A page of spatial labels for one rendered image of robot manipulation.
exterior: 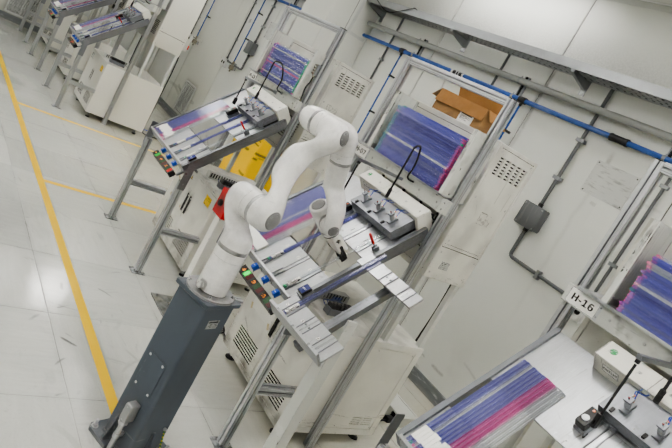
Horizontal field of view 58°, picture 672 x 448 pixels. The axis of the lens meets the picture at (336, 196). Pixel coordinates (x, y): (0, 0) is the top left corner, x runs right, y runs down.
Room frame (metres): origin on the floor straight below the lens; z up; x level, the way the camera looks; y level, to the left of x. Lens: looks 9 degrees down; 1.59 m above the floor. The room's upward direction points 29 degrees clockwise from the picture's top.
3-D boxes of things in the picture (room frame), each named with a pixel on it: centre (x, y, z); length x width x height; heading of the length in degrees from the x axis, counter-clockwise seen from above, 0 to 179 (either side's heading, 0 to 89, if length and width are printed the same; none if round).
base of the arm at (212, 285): (2.11, 0.24, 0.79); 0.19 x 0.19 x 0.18
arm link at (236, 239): (2.13, 0.26, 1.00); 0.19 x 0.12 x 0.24; 56
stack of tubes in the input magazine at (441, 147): (2.93, -0.26, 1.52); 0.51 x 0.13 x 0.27; 40
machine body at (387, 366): (3.06, -0.31, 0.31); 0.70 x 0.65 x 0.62; 40
